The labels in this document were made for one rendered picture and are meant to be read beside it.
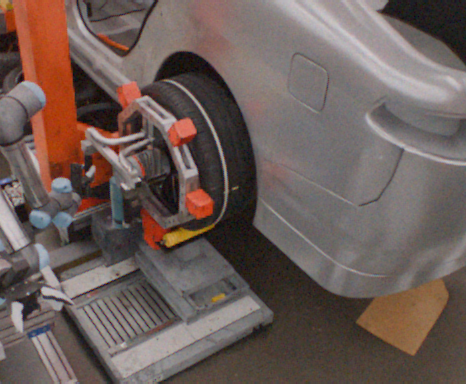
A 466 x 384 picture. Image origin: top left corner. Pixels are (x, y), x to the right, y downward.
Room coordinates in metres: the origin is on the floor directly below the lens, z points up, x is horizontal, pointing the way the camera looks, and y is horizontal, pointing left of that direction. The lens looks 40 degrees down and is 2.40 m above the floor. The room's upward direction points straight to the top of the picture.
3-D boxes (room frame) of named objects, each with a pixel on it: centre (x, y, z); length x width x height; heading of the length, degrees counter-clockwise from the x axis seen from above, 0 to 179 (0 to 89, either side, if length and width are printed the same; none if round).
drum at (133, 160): (2.09, 0.10, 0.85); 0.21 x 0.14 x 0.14; 122
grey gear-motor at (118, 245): (2.37, 0.15, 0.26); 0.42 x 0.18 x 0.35; 122
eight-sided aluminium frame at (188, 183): (2.13, 0.04, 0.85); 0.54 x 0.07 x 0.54; 32
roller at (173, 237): (2.08, -0.11, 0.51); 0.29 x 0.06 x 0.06; 122
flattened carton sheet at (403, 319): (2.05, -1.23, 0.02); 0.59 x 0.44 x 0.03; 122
